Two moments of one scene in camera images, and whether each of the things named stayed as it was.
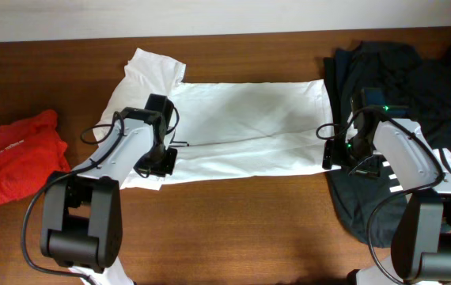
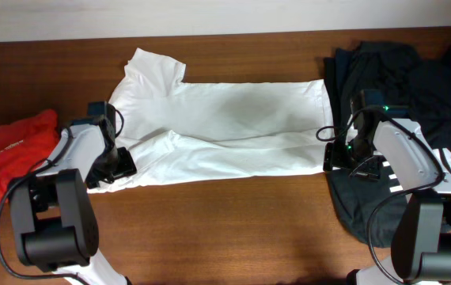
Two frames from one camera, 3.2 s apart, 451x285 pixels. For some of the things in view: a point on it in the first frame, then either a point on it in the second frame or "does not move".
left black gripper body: [159, 161] to [115, 163]
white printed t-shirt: [227, 130] does not move
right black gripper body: [339, 151] does not move
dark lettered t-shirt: [441, 94] does not move
